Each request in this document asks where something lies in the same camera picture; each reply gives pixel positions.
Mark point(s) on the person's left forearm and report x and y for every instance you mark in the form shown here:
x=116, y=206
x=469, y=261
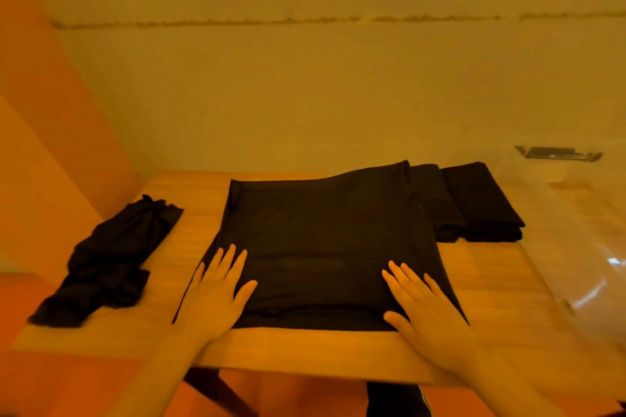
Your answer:
x=156, y=377

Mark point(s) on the person's right hand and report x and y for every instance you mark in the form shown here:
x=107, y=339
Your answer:
x=433, y=328

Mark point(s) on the person's right forearm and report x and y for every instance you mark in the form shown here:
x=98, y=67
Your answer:
x=503, y=390

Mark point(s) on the folded black garment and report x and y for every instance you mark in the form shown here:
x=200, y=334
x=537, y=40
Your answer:
x=481, y=201
x=435, y=201

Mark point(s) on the dark table leg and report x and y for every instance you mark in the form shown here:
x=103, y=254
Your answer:
x=217, y=392

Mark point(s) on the clear plastic storage box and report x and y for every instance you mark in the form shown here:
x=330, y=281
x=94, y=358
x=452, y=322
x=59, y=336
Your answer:
x=572, y=236

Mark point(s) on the person's right middle finger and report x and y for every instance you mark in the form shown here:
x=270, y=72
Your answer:
x=403, y=276

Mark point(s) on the person's left middle finger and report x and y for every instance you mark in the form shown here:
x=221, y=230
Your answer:
x=226, y=262

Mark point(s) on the person's right little finger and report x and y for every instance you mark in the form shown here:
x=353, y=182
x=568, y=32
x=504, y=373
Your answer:
x=434, y=284

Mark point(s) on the large black garment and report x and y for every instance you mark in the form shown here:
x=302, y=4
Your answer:
x=318, y=240

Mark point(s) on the crumpled black garment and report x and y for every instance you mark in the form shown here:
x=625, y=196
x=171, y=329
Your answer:
x=110, y=260

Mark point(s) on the person's left little finger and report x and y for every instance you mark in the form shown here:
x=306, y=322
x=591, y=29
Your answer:
x=198, y=273

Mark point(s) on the person's black striped trouser leg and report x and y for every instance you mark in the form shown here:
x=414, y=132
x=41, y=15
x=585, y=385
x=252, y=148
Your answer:
x=396, y=399

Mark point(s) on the person's left hand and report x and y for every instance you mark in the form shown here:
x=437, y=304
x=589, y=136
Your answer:
x=210, y=304

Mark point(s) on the person's left thumb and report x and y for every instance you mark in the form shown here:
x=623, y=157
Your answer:
x=246, y=295

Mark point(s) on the person's right thumb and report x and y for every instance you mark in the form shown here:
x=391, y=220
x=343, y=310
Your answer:
x=397, y=321

